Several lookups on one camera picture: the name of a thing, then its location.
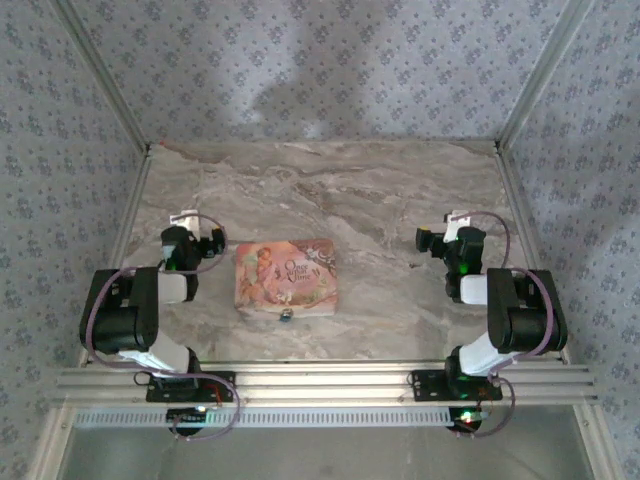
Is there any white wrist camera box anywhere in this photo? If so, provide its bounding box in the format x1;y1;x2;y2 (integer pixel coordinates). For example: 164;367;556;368
444;210;469;242
168;210;202;232

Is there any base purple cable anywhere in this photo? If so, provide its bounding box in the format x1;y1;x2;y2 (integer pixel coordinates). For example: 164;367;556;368
454;375;518;439
169;371;243;443

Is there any controller board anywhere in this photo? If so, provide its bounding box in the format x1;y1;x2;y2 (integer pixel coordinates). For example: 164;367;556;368
448;406;490;432
166;406;212;425

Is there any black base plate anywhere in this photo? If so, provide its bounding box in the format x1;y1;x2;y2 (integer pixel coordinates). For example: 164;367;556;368
409;369;504;402
144;371;237;404

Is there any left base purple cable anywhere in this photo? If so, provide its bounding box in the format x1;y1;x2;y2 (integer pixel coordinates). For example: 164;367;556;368
169;371;243;443

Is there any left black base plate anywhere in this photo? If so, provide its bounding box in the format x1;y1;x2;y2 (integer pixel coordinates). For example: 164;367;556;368
144;371;237;404

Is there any right controller board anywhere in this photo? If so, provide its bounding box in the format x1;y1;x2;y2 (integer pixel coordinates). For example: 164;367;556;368
448;406;490;432

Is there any aluminium base rail beam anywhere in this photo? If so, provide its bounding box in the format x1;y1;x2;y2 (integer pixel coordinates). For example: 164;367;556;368
49;361;599;407

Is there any pink book-shaped box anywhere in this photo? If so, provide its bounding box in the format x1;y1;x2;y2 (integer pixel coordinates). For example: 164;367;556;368
233;238;338;319

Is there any grey slotted cable duct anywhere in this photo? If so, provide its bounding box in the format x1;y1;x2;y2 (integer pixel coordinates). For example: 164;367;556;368
73;406;587;430

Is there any aluminium side rail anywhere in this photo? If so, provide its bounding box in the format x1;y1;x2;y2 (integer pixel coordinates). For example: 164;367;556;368
493;149;572;363
78;149;153;367

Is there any aluminium frame post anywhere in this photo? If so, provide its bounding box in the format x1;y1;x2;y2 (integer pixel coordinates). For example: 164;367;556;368
496;0;597;155
51;0;152;157

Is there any left controller board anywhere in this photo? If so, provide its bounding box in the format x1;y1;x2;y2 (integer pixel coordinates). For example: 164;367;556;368
166;406;212;425

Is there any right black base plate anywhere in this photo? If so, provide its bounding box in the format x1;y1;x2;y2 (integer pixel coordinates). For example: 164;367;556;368
409;369;504;402

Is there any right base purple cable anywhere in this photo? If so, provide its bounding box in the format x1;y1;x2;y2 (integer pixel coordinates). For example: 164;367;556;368
454;375;518;439

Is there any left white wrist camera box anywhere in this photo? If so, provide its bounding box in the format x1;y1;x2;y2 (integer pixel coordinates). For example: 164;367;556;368
168;210;202;232

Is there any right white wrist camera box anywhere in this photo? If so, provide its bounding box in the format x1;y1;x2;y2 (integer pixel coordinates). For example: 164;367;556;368
444;210;469;242

